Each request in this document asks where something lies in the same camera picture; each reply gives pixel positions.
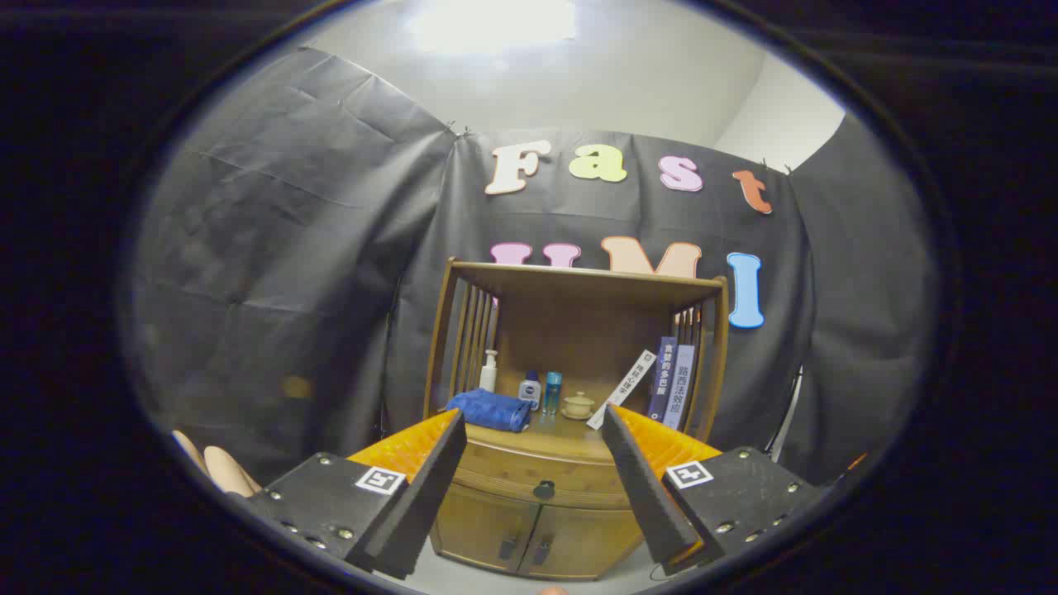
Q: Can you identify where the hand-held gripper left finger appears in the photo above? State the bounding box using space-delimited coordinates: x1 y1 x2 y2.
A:
248 407 469 581

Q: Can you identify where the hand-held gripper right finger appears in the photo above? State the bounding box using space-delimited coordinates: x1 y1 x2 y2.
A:
600 403 823 578

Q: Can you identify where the wooden drawer with black knob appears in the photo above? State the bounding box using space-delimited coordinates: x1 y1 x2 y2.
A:
451 445 639 510

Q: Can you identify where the wooden cabinet door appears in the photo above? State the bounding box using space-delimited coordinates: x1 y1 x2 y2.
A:
519 504 646 581
431 483 542 573

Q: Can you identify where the wooden cabinet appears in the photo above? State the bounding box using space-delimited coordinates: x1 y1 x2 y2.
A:
423 258 730 581

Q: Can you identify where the pale grey book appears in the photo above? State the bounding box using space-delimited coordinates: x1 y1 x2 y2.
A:
664 344 697 431

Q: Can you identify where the white book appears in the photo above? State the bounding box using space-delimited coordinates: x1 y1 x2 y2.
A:
586 350 658 431

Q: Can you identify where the dark blue book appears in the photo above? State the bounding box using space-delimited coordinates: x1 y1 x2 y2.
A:
647 336 679 422

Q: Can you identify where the blue rolled towel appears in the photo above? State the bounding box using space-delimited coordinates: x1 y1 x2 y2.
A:
446 388 534 433

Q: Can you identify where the thin white pole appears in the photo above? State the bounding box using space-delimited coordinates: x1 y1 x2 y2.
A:
765 368 804 461

